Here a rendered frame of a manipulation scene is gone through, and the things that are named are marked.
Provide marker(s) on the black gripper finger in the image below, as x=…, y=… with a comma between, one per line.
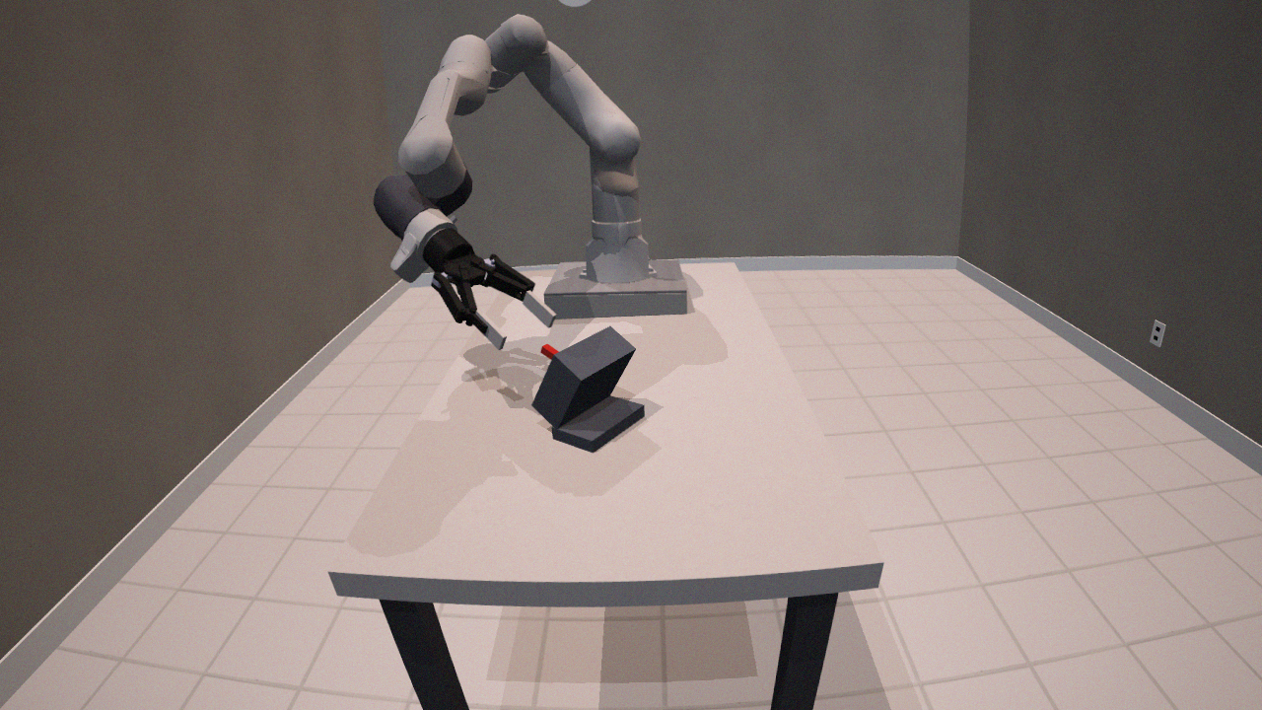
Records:
x=464, y=308
x=503, y=277

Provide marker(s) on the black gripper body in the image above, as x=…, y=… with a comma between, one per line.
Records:
x=445, y=250

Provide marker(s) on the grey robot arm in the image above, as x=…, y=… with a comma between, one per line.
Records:
x=413, y=208

